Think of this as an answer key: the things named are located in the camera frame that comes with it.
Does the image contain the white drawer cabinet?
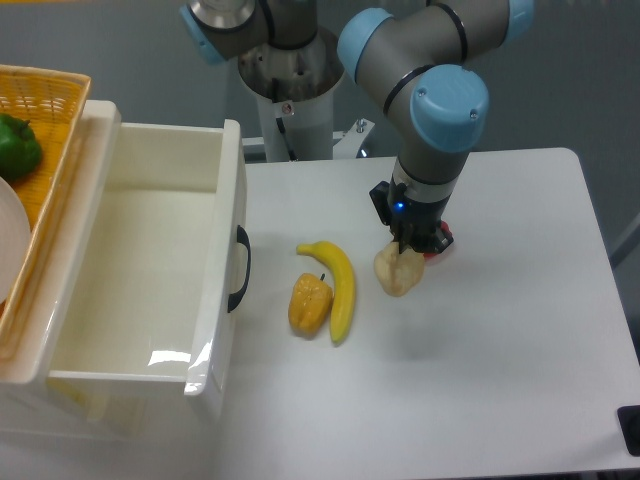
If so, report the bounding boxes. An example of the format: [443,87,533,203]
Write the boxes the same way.
[1,101,226,438]

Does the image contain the yellow bell pepper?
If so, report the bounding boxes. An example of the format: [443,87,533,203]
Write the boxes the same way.
[288,273,333,338]

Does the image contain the yellow woven basket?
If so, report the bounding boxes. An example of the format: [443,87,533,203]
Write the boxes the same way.
[1,65,91,361]

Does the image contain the red bell pepper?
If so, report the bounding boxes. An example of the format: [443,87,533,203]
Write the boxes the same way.
[423,220,454,260]

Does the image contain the black corner table device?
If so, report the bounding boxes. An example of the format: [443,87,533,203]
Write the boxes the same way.
[617,405,640,457]

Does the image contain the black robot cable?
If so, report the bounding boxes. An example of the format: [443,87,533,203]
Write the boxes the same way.
[270,77,299,162]

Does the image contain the black drawer handle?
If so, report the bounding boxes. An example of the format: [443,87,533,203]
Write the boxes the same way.
[227,225,252,313]

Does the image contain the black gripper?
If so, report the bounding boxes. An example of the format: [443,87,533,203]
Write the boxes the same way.
[369,172,454,254]

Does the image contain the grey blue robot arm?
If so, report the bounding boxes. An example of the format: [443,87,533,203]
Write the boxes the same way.
[180,1,534,254]

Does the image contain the upper white drawer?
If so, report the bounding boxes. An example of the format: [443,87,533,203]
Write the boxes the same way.
[47,118,250,398]

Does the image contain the green bell pepper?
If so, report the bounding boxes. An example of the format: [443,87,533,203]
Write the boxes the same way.
[1,113,42,182]

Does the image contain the yellow banana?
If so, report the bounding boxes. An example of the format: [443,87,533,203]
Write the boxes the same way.
[296,240,356,346]

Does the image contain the pale round bread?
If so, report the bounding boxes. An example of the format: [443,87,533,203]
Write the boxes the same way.
[374,242,425,297]

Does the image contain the white metal frame bracket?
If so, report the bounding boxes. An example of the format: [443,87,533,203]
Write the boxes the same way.
[242,118,376,163]

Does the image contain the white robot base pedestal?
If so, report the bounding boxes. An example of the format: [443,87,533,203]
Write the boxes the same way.
[238,27,344,162]

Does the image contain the white plate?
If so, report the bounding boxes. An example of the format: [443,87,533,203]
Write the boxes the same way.
[0,179,31,302]

